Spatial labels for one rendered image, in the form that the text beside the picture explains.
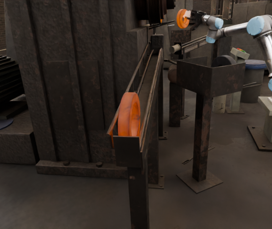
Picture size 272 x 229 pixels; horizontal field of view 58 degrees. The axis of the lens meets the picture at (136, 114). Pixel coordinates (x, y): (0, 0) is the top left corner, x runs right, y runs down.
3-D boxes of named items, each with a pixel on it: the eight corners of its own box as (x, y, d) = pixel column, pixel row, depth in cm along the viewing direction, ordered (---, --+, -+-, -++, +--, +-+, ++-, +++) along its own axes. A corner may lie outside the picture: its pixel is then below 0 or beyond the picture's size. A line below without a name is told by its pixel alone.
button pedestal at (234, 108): (228, 114, 241) (234, 50, 218) (223, 106, 263) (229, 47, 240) (245, 115, 238) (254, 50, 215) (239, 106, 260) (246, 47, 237)
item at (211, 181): (202, 200, 133) (212, 67, 106) (174, 174, 155) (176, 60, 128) (230, 188, 141) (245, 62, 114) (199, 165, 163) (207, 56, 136)
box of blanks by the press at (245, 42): (226, 80, 361) (232, 25, 332) (205, 69, 438) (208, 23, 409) (292, 75, 370) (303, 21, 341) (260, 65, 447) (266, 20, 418)
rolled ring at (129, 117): (136, 79, 75) (125, 79, 76) (125, 127, 63) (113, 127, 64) (142, 117, 89) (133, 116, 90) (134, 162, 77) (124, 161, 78)
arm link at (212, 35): (219, 42, 202) (223, 28, 196) (210, 44, 196) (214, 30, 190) (211, 39, 207) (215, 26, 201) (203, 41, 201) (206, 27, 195)
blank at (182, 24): (180, 32, 213) (183, 32, 211) (173, 17, 203) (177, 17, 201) (188, 20, 218) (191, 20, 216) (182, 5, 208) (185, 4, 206)
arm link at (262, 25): (299, 87, 164) (269, 11, 164) (288, 92, 156) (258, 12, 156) (281, 91, 174) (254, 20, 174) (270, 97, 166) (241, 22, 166)
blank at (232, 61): (236, 84, 113) (242, 82, 114) (229, 51, 113) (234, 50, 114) (214, 90, 127) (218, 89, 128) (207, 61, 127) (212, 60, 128)
